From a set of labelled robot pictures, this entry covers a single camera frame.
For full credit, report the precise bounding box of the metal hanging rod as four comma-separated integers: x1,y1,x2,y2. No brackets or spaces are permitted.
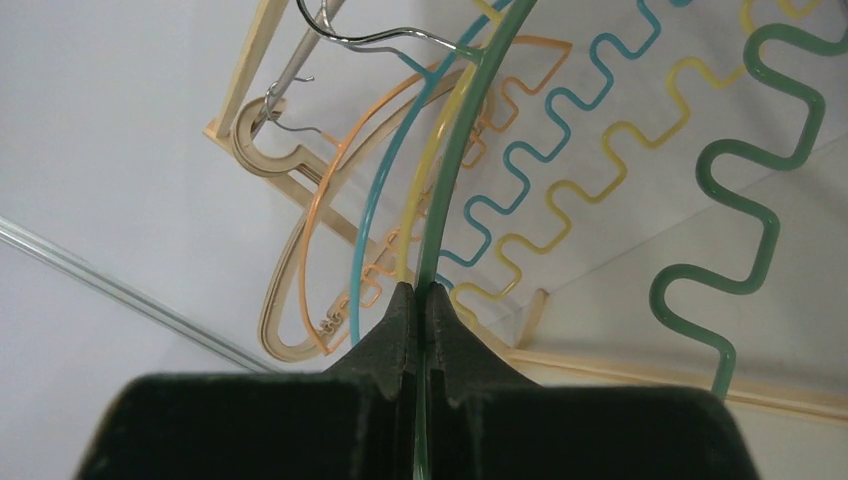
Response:
250,30,324,138

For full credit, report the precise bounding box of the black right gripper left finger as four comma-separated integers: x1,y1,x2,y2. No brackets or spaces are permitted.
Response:
76,283,416,479

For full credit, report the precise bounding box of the green plastic hanger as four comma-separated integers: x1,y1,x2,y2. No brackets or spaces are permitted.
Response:
400,1,847,479

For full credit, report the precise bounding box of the yellow plastic hanger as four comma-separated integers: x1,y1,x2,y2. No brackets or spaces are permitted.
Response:
398,1,822,324

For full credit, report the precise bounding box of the blue plastic hanger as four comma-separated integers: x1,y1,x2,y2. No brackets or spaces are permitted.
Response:
348,0,694,348

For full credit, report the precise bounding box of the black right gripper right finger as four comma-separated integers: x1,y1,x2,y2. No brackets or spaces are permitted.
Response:
423,283,759,479

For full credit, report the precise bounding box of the wooden clothes rack frame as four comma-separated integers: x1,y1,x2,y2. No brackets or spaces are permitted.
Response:
204,1,847,424

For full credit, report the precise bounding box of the orange plastic hanger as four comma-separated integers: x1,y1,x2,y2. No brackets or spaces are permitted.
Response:
258,35,572,363

